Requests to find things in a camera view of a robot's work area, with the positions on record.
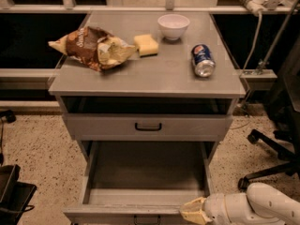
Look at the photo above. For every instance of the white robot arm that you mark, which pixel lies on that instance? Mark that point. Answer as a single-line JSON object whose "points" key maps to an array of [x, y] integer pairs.
{"points": [[261, 204]]}

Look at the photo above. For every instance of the blue soda can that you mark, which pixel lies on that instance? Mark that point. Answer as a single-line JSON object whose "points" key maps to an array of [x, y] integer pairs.
{"points": [[202, 61]]}

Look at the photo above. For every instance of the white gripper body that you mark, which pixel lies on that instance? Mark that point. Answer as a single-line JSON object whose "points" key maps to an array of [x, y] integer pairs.
{"points": [[214, 208]]}

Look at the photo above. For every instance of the metal clamp stand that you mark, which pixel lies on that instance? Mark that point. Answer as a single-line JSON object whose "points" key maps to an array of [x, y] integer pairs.
{"points": [[272, 5]]}

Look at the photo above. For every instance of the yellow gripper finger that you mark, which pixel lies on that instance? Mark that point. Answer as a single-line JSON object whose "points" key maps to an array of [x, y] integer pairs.
{"points": [[194, 212]]}

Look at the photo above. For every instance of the yellow sponge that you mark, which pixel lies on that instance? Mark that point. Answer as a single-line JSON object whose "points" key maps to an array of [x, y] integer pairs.
{"points": [[146, 45]]}

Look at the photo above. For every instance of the black chair wheel left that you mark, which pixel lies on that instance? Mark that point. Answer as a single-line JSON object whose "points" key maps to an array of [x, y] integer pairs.
{"points": [[7, 116]]}

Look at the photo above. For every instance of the black office chair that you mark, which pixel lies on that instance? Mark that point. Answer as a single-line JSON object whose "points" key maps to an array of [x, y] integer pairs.
{"points": [[284, 109]]}

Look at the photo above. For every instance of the grey drawer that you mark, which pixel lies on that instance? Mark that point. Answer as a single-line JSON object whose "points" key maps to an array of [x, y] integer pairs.
{"points": [[140, 183], [133, 127]]}

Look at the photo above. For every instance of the white bowl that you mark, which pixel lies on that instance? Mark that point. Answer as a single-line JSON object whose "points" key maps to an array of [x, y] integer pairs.
{"points": [[173, 26]]}

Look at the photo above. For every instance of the black bin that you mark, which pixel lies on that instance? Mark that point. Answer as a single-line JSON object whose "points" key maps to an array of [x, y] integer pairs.
{"points": [[15, 196]]}

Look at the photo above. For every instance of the white power strip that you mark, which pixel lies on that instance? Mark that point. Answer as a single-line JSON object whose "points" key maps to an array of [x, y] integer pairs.
{"points": [[256, 7]]}

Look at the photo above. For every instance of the grey drawer cabinet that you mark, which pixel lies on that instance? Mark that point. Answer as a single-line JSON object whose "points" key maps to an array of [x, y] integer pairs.
{"points": [[164, 84]]}

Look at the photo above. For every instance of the grey top drawer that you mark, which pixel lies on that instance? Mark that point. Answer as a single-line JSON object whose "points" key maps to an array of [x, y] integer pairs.
{"points": [[133, 127]]}

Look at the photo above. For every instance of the brown chip bag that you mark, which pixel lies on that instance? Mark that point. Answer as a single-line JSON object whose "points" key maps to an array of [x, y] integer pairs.
{"points": [[94, 47]]}

